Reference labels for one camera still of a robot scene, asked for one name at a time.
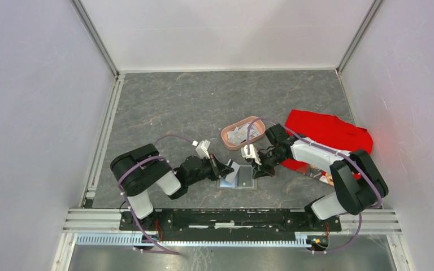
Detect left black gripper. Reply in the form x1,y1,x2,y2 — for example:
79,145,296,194
186,152,235,186

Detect grey card holder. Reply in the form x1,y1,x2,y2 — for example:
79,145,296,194
216,165,257,190

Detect pink oval tray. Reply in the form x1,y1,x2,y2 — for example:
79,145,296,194
221,116,266,151

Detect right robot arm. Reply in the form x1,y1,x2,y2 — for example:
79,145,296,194
241,124,389,230

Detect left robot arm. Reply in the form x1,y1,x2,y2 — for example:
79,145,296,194
110,140,236,230

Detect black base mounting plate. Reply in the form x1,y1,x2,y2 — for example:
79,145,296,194
119,208,342,241

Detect red printed t-shirt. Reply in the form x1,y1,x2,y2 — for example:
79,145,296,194
282,110,374,186

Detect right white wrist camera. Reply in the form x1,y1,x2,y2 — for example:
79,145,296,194
240,144,262,165

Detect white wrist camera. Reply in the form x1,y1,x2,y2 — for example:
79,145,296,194
240,144,262,165
192,140,210,159

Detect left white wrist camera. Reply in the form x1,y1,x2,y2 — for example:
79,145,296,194
192,140,210,159

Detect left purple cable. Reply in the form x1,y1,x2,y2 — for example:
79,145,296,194
118,135,196,256

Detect aluminium frame rail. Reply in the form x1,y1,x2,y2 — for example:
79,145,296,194
64,208,402,247

